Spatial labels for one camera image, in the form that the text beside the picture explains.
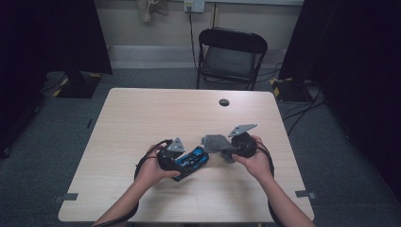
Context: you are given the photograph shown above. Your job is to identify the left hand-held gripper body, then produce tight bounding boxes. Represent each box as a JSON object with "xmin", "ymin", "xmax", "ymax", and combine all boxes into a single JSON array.
[{"xmin": 156, "ymin": 136, "xmax": 187, "ymax": 173}]

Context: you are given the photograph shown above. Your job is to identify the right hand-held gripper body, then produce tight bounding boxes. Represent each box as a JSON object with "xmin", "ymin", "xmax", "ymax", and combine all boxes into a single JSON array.
[{"xmin": 227, "ymin": 123, "xmax": 258, "ymax": 159}]

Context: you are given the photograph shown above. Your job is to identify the blue toy car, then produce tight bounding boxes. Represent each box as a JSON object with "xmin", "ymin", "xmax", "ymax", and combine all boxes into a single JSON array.
[{"xmin": 171, "ymin": 146, "xmax": 210, "ymax": 183}]

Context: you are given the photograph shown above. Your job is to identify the grey fuzzy pouch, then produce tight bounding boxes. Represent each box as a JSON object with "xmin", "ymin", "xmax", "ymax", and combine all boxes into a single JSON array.
[{"xmin": 201, "ymin": 133, "xmax": 237, "ymax": 165}]

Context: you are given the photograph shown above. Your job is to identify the person's left hand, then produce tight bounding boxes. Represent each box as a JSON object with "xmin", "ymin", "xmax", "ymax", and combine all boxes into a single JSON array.
[{"xmin": 135, "ymin": 143, "xmax": 182, "ymax": 192}]

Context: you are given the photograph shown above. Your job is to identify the person's right hand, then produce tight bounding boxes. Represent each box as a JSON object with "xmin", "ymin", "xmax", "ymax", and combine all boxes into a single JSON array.
[{"xmin": 232, "ymin": 135, "xmax": 274, "ymax": 183}]

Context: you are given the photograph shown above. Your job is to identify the black stand base yellow tape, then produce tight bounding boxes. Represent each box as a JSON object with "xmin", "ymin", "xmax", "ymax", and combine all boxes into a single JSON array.
[
  {"xmin": 269, "ymin": 77, "xmax": 313, "ymax": 103},
  {"xmin": 39, "ymin": 70, "xmax": 103, "ymax": 99}
]

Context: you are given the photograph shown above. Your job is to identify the black folding chair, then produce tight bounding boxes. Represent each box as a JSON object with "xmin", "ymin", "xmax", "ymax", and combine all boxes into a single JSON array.
[{"xmin": 196, "ymin": 26, "xmax": 269, "ymax": 92}]

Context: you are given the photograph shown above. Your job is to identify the grey tape piece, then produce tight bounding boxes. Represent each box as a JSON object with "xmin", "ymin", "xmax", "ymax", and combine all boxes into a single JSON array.
[
  {"xmin": 295, "ymin": 189, "xmax": 317, "ymax": 201},
  {"xmin": 53, "ymin": 192, "xmax": 79, "ymax": 203}
]

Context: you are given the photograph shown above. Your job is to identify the black curtain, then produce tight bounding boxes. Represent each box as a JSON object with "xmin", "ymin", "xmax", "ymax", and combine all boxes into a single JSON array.
[
  {"xmin": 278, "ymin": 0, "xmax": 401, "ymax": 202},
  {"xmin": 0, "ymin": 0, "xmax": 113, "ymax": 159}
]

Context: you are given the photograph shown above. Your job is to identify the beige hanging cloth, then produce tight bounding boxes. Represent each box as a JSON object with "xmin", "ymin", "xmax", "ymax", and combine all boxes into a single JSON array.
[{"xmin": 135, "ymin": 0, "xmax": 168, "ymax": 23}]

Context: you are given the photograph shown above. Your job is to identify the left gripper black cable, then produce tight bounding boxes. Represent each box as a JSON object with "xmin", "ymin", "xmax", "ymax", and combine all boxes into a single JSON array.
[{"xmin": 93, "ymin": 139, "xmax": 173, "ymax": 227}]

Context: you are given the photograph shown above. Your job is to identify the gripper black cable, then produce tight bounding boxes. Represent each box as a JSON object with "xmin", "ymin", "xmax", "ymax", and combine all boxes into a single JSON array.
[
  {"xmin": 254, "ymin": 141, "xmax": 287, "ymax": 227},
  {"xmin": 93, "ymin": 139, "xmax": 173, "ymax": 227}
]

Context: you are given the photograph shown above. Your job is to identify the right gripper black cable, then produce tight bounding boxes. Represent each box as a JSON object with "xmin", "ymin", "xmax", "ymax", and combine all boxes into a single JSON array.
[{"xmin": 254, "ymin": 141, "xmax": 287, "ymax": 227}]

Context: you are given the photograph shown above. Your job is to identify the black floor cables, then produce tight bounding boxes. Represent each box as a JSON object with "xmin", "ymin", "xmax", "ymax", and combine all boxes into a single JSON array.
[{"xmin": 282, "ymin": 81, "xmax": 327, "ymax": 136}]

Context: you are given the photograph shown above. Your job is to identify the black wall power cable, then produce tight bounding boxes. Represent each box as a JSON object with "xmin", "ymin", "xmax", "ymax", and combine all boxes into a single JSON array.
[{"xmin": 187, "ymin": 6, "xmax": 200, "ymax": 72}]

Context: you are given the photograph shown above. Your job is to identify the thin wall conduit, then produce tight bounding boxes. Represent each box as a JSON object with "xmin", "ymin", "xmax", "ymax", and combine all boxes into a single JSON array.
[{"xmin": 211, "ymin": 2, "xmax": 219, "ymax": 28}]

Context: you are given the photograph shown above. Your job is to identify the white wall socket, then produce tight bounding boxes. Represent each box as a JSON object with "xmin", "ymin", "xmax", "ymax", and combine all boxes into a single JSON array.
[{"xmin": 183, "ymin": 0, "xmax": 206, "ymax": 13}]

